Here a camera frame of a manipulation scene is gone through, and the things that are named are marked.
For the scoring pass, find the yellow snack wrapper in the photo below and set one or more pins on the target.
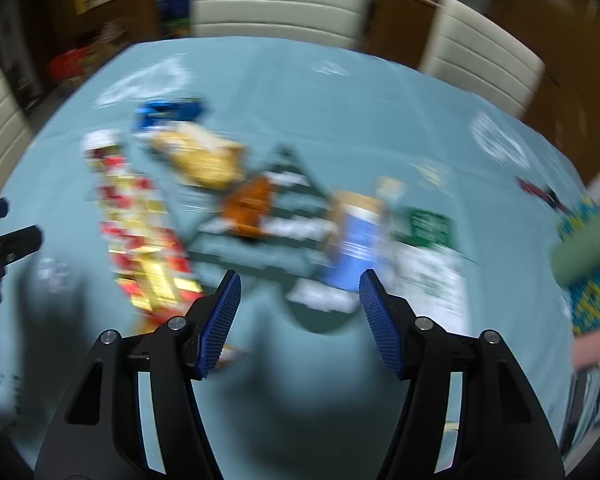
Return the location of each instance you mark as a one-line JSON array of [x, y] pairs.
[[200, 157]]

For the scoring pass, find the blue foil wrapper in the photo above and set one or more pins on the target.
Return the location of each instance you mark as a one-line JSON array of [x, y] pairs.
[[167, 112]]

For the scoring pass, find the green cylindrical canister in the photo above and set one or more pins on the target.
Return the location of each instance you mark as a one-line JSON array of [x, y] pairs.
[[580, 257]]

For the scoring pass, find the cream quilted dining chair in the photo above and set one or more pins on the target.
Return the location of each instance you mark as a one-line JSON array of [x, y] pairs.
[[480, 55], [0, 125], [280, 0]]

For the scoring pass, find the orange candy wrapper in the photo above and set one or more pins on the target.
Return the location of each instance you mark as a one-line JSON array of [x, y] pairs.
[[250, 205]]

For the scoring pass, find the green white carton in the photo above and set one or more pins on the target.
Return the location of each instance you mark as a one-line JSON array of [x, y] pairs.
[[430, 270]]

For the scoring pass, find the red yellow checkered wrapper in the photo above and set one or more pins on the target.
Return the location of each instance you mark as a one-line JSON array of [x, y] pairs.
[[140, 240]]

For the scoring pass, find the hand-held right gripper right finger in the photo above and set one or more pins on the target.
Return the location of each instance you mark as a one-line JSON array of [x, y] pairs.
[[380, 320]]

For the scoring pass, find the blue yellow beaded mat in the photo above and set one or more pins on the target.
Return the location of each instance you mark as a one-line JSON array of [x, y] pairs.
[[595, 305]]

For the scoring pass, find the pink tumbler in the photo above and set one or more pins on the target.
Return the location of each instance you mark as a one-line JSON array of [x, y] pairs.
[[592, 350]]

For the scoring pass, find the red bag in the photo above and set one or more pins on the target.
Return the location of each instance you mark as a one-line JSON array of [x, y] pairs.
[[67, 63]]

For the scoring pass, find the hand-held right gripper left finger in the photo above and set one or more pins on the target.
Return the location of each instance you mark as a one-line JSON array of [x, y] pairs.
[[220, 320]]

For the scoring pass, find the pink wrapper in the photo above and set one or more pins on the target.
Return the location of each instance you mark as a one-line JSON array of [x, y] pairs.
[[232, 355]]

